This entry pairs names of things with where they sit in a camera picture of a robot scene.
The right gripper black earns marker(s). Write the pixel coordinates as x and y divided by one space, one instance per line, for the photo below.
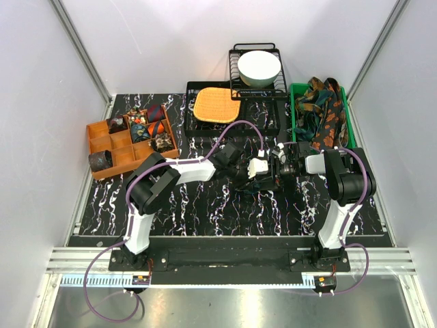
276 173

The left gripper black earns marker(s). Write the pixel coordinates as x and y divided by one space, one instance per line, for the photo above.
244 166

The dark green tie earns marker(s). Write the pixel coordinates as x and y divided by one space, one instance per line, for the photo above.
265 184

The brown blue tie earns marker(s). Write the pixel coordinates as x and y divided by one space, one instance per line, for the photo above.
101 160

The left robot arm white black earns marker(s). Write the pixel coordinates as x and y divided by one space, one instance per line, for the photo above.
149 186

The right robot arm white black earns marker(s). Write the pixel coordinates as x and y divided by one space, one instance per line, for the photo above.
349 181

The navy tie orange flowers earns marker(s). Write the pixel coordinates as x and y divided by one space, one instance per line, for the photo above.
333 128

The brown teal patterned tie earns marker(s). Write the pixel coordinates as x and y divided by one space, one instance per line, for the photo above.
309 106

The orange woven pot holder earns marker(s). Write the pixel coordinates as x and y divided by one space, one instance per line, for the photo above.
214 105

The green plastic bin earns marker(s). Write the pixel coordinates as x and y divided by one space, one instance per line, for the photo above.
299 134

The rolled beige patterned tie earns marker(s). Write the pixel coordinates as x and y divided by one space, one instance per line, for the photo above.
162 143

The rolled navy orange striped tie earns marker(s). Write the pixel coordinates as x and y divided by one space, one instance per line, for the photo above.
157 127

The white bowl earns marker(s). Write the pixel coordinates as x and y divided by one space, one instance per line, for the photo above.
258 68

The rolled maroon striped tie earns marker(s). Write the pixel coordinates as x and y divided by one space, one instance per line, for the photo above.
155 113

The rolled blue paisley tie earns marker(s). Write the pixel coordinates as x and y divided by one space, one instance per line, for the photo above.
139 133

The rolled colourful floral tie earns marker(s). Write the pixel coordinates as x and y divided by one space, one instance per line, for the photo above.
136 116

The orange wooden divided box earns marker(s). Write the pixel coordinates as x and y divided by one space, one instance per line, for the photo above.
126 155

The rolled dark floral tie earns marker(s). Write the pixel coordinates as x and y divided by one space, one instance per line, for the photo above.
116 124

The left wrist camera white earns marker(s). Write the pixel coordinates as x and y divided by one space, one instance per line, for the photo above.
257 167

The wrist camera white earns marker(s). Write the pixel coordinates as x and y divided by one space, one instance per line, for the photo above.
257 167
279 153

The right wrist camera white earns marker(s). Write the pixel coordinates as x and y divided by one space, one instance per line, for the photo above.
279 153

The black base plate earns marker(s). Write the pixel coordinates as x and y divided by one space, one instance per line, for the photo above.
232 260

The black wire dish rack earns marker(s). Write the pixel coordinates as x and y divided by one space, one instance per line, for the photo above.
241 91

